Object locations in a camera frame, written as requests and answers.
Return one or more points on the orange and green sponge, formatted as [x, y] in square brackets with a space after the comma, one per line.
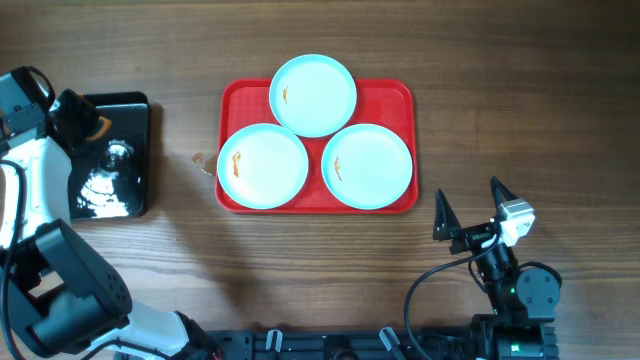
[104, 126]

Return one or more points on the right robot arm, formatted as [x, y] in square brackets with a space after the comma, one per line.
[523, 296]

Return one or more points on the light blue plate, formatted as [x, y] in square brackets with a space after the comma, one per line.
[262, 166]
[313, 95]
[367, 166]

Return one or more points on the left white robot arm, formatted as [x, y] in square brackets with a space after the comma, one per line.
[67, 156]

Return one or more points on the red serving tray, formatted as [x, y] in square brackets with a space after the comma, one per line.
[385, 102]

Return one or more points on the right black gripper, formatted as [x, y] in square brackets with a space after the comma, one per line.
[448, 227]

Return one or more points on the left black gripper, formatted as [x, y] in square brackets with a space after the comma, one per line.
[85, 114]

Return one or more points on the black water tray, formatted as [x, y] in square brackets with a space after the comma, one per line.
[109, 177]

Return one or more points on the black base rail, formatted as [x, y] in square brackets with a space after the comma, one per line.
[461, 342]

